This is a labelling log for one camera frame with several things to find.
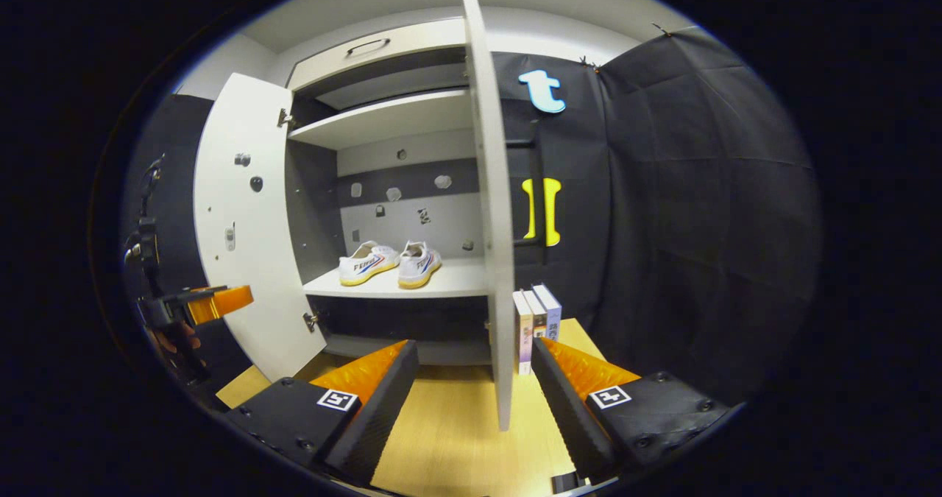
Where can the white shoe cabinet door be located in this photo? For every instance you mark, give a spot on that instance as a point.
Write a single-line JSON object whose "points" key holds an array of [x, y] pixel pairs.
{"points": [[250, 261], [497, 261]]}

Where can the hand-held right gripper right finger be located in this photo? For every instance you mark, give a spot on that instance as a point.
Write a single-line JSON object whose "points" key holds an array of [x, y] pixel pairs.
{"points": [[563, 416]]}

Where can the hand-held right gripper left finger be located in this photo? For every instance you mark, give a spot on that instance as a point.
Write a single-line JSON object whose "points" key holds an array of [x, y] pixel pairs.
{"points": [[375, 423]]}

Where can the white shoe cabinet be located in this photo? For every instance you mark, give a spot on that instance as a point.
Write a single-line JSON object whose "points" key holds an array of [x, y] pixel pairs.
{"points": [[412, 280]]}

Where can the white canvas shoe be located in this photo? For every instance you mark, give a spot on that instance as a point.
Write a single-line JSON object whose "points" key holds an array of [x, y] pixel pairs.
{"points": [[419, 265], [364, 265]]}

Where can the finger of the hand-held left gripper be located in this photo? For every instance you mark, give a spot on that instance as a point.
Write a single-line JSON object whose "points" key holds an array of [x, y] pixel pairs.
{"points": [[221, 303]]}

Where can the blue spine book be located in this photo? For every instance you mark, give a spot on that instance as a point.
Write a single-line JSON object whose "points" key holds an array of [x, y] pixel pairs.
{"points": [[552, 313]]}

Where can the purple spine book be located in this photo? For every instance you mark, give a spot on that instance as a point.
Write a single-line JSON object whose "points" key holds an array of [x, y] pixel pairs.
{"points": [[523, 335]]}

